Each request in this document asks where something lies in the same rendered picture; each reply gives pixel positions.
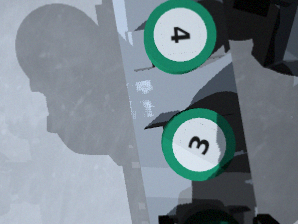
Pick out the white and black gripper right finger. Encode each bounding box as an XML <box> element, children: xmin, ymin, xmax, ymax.
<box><xmin>253</xmin><ymin>214</ymin><xmax>280</xmax><ymax>224</ymax></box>

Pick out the light grey key housing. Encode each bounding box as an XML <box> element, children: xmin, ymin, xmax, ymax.
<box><xmin>233</xmin><ymin>0</ymin><xmax>298</xmax><ymax>76</ymax></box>

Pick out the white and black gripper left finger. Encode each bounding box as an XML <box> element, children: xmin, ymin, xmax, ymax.
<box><xmin>158</xmin><ymin>215</ymin><xmax>174</xmax><ymax>224</ymax></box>

